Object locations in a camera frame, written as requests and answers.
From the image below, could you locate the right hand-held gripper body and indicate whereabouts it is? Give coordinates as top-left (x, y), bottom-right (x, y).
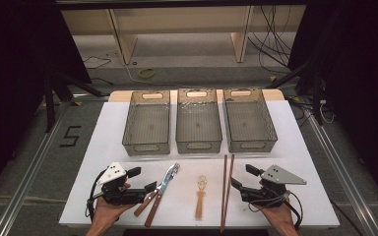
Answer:
top-left (240, 164), bottom-right (308, 208)

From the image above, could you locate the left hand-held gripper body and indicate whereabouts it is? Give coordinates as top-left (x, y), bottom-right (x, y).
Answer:
top-left (96, 161), bottom-right (148, 207)

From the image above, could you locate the wooden-handled metal fork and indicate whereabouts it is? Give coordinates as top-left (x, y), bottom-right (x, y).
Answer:
top-left (133, 162), bottom-right (181, 217)

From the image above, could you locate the wooden-handled metal knife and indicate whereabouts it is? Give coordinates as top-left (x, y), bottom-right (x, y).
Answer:
top-left (143, 165), bottom-right (175, 228)

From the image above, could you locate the small amber spoon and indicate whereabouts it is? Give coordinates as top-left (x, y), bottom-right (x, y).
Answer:
top-left (195, 175), bottom-right (209, 220)

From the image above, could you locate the smoky clear plastic bin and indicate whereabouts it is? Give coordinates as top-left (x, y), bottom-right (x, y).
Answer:
top-left (221, 88), bottom-right (279, 153)
top-left (121, 89), bottom-right (171, 156)
top-left (175, 88), bottom-right (223, 155)

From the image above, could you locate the person's left hand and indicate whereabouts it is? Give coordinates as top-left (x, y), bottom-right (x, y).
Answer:
top-left (90, 182), bottom-right (139, 230)

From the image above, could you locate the person's right hand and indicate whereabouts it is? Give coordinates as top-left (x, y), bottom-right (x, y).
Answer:
top-left (259, 197), bottom-right (298, 230)

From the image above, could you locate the white table cover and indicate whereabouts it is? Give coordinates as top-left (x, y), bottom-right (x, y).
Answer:
top-left (58, 99), bottom-right (341, 229)

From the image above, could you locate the black metal stand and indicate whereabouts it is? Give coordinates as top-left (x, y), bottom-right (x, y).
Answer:
top-left (43, 70), bottom-right (110, 134)
top-left (265, 58), bottom-right (326, 127)

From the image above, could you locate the yellow tape roll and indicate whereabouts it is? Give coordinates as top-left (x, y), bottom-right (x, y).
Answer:
top-left (137, 67), bottom-right (157, 80)

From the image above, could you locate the light wooden desk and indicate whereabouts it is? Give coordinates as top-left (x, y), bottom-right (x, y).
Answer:
top-left (60, 4), bottom-right (306, 65)

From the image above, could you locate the black curtain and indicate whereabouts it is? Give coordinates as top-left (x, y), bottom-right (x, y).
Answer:
top-left (288, 0), bottom-right (378, 210)
top-left (0, 0), bottom-right (92, 205)

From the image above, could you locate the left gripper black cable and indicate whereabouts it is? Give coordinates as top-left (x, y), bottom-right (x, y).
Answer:
top-left (86, 168), bottom-right (108, 221)

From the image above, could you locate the aluminium floor rail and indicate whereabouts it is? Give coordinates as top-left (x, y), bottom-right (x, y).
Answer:
top-left (0, 101), bottom-right (70, 236)
top-left (303, 104), bottom-right (375, 236)

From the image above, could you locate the white floor cable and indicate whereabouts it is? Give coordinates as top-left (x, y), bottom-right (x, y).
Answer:
top-left (121, 58), bottom-right (205, 89)

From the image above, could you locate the bundle of black cables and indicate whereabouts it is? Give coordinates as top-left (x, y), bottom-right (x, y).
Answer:
top-left (247, 4), bottom-right (293, 75)

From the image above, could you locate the thin black floor cable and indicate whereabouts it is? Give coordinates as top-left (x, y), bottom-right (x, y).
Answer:
top-left (83, 55), bottom-right (112, 71)

